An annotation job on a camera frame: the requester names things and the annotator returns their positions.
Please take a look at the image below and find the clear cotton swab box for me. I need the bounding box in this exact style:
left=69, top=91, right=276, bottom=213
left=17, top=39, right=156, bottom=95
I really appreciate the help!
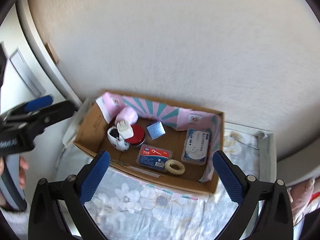
left=181, top=129, right=210, bottom=165

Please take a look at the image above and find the brown cardboard box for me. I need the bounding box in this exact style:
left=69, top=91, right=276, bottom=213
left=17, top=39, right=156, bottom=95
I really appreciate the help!
left=74, top=90, right=224, bottom=194

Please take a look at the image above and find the cream hair scrunchie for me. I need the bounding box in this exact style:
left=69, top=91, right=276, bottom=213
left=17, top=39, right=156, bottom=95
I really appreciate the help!
left=164, top=159, right=185, bottom=176

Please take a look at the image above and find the floral bed sheet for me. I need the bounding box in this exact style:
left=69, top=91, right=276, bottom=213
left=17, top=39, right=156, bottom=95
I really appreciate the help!
left=54, top=129, right=268, bottom=239

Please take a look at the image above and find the white door with handle recess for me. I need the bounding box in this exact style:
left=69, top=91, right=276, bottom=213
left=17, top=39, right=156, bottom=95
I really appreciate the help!
left=1, top=0, right=82, bottom=112

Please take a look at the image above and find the small white box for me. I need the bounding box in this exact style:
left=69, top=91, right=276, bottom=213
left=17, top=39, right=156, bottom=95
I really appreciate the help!
left=117, top=120, right=134, bottom=140

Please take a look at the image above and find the pink plush toy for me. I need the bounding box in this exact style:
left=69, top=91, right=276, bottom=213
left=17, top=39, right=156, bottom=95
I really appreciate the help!
left=287, top=177, right=316, bottom=226

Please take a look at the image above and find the clear floss pick box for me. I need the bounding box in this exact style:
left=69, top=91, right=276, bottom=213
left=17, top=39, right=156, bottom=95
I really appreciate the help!
left=136, top=144, right=173, bottom=172

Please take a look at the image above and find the red lid jar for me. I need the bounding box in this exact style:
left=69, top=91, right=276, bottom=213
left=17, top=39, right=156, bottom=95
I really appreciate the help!
left=126, top=124, right=145, bottom=146

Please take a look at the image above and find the person's left hand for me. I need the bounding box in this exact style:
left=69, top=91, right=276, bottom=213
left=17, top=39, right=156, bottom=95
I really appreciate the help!
left=0, top=155, right=29, bottom=208

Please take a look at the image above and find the small blue box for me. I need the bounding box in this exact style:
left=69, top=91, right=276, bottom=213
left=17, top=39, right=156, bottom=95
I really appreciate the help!
left=146, top=121, right=165, bottom=140

